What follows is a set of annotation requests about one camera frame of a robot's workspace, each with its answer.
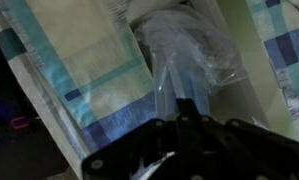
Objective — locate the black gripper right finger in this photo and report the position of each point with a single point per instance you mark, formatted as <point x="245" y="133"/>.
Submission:
<point x="242" y="153"/>

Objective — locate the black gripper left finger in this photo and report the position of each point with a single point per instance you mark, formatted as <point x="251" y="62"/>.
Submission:
<point x="149" y="150"/>

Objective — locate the black perforated board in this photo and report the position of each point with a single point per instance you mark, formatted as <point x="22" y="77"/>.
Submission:
<point x="2" y="100"/>

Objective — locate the blue green checked bedsheet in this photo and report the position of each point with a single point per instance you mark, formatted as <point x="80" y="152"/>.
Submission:
<point x="89" y="66"/>

